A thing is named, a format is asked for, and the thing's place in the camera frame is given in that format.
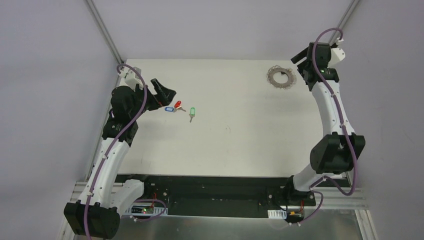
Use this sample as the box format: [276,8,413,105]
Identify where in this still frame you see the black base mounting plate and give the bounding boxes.
[114,174,352,220]

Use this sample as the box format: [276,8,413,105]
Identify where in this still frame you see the green tagged key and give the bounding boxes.
[189,107,196,123]

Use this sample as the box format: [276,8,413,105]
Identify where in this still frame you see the right controller circuit board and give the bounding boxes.
[285,211,304,224]

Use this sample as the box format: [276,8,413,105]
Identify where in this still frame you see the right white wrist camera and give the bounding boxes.
[328,37,346,68]

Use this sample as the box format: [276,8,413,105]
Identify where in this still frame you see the large metal disc keyring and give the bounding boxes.
[266,65,297,90]

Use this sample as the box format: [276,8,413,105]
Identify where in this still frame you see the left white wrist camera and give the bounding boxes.
[118,67,143,91]

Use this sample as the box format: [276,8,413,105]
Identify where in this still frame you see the aluminium frame post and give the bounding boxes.
[328,0,361,44]
[84,0,125,64]

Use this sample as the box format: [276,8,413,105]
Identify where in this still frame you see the red tagged key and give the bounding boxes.
[174,100,186,112]

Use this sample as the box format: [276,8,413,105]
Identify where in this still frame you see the left controller circuit board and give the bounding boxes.
[131,205,155,215]

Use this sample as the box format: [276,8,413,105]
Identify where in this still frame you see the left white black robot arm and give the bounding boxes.
[63,78,177,239]

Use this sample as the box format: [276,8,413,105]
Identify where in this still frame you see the controller circuit board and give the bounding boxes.
[131,205,155,215]
[285,211,304,224]

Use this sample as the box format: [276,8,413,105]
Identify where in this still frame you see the left aluminium frame post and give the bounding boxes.
[84,0,125,64]

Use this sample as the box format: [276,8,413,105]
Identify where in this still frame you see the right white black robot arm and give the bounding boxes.
[282,42,366,205]

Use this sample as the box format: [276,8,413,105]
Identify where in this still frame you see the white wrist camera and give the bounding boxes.
[118,67,143,91]
[328,37,346,68]

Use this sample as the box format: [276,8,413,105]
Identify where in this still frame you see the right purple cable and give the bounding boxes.
[288,28,360,226]

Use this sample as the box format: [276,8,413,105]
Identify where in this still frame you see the right white slotted cable duct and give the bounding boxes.
[267,209,287,220]

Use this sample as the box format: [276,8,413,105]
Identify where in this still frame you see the right aluminium frame post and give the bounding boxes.
[328,0,361,44]

